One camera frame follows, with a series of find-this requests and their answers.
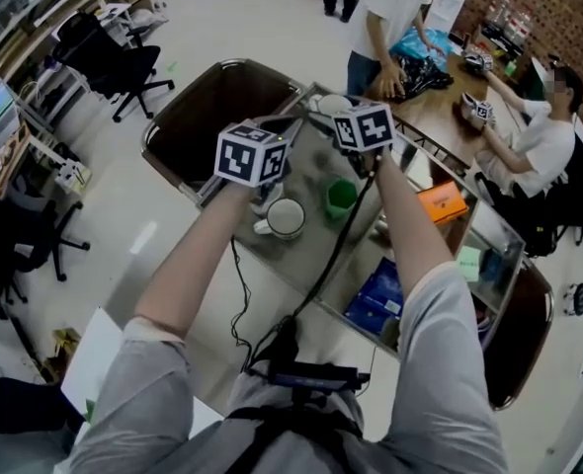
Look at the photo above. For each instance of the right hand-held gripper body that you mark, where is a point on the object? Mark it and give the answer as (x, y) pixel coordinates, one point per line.
(373, 129)

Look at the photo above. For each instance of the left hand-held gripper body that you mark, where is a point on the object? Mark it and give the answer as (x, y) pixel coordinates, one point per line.
(239, 161)

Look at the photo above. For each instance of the white mug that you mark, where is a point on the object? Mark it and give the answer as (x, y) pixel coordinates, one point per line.
(286, 217)

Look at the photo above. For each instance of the green cup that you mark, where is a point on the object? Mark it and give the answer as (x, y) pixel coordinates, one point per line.
(341, 200)

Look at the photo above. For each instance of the wooden trolley cart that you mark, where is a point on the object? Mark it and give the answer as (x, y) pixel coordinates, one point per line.
(311, 260)

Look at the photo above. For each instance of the person's left forearm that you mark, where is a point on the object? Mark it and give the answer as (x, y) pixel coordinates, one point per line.
(192, 264)

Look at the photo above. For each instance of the person's right forearm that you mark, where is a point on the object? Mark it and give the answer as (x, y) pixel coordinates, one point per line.
(410, 225)

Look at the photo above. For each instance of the black plastic bag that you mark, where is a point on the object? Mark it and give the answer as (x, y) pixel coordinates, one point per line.
(425, 77)

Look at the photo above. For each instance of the wooden table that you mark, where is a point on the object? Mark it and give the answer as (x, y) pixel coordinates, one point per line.
(444, 116)

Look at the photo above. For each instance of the blue plastic bag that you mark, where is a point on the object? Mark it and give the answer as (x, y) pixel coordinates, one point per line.
(415, 42)

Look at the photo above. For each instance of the orange box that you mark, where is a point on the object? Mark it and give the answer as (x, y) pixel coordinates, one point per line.
(442, 203)

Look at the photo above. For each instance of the green paper note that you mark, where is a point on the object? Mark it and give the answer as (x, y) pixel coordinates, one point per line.
(468, 263)

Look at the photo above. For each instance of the clear water jug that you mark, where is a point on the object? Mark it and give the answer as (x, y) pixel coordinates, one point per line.
(522, 19)
(497, 10)

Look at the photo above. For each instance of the blue packet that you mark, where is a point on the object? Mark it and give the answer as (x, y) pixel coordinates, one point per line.
(375, 294)

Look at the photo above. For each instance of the dark green bag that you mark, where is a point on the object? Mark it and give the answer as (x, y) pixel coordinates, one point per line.
(533, 79)

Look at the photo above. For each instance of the white patterned box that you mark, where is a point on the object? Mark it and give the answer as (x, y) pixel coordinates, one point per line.
(71, 176)

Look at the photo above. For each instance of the small blue item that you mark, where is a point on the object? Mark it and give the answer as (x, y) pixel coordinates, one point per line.
(491, 267)

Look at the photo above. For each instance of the person's left black shoe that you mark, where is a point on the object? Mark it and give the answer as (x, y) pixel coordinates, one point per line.
(284, 339)

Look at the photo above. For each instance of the black chest-mounted device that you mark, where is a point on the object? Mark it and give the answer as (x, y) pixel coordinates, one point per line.
(316, 375)

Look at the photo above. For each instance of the cluttered work desk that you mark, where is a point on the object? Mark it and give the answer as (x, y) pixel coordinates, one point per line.
(5, 166)

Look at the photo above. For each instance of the white table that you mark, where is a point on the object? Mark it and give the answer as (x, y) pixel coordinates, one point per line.
(99, 358)

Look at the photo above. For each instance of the person's grey shirt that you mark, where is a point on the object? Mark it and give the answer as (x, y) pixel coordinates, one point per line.
(435, 363)

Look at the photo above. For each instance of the white storage shelf rack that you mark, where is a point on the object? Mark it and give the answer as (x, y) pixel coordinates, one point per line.
(24, 32)

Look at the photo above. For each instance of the yellow white bag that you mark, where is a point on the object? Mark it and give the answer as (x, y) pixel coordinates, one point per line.
(66, 348)

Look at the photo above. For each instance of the round white floor device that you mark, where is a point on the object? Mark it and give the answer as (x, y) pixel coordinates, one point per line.
(579, 298)

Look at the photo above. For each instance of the black chest harness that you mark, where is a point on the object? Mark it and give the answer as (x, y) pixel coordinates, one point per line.
(291, 422)

